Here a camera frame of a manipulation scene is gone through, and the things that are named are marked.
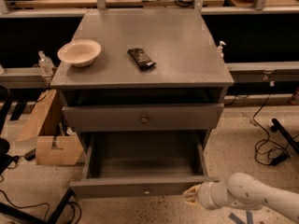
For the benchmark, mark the cream ceramic bowl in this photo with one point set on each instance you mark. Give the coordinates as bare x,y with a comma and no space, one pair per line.
80,53

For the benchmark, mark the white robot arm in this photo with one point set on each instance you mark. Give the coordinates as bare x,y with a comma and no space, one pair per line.
242,191

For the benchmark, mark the brown cardboard box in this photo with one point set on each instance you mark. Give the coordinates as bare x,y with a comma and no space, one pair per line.
43,126

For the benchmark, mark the foam gripper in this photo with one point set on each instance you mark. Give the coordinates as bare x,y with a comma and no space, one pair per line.
205,195

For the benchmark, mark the white pump bottle right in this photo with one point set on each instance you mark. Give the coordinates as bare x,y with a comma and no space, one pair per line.
220,47

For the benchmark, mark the clear sanitizer bottle left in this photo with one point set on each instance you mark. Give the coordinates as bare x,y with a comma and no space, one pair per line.
45,63

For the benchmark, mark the black chair base leg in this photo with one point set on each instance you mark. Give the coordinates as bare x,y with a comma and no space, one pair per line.
24,218

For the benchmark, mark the black snack bar packet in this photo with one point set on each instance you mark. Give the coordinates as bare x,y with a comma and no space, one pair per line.
141,58

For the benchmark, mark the grey wooden drawer cabinet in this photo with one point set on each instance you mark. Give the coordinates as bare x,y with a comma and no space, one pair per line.
188,68

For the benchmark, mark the black office chair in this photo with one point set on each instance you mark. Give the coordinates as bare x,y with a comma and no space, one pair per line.
7,100

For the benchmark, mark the black stand leg right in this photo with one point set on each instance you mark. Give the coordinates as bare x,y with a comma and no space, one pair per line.
278,127

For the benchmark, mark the grey drawer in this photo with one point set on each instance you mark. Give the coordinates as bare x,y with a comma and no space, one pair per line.
112,118
133,164

